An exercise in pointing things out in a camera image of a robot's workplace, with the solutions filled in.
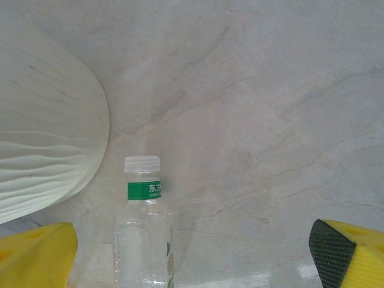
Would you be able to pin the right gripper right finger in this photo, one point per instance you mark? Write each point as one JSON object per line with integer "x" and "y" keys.
{"x": 357, "y": 258}

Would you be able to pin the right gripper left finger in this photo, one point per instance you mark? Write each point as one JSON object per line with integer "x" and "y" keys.
{"x": 33, "y": 258}

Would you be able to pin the clear bottle green neck label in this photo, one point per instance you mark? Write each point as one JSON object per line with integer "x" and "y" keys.
{"x": 141, "y": 240}

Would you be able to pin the cream ribbed plastic bin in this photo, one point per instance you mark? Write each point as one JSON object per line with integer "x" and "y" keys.
{"x": 45, "y": 120}

